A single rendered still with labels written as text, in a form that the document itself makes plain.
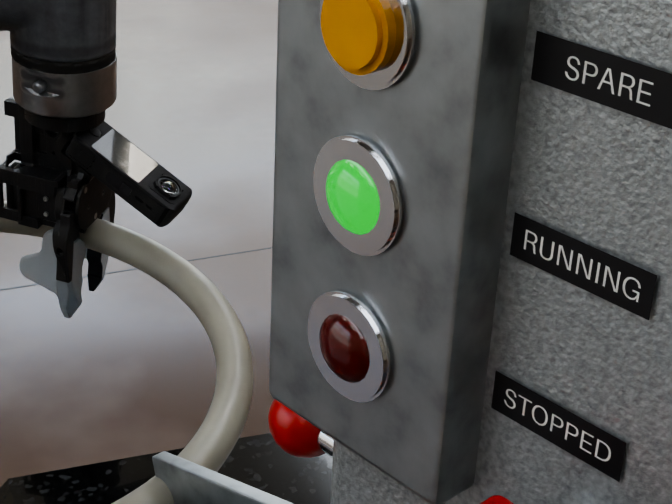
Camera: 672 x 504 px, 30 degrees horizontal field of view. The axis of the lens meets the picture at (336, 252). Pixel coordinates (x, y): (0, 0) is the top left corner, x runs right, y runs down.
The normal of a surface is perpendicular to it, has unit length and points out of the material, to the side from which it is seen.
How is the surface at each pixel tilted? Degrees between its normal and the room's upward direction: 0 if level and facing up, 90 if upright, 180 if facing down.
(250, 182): 0
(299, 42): 90
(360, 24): 90
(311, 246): 90
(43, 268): 85
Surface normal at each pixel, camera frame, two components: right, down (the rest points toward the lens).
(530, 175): -0.73, 0.29
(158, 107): 0.04, -0.89
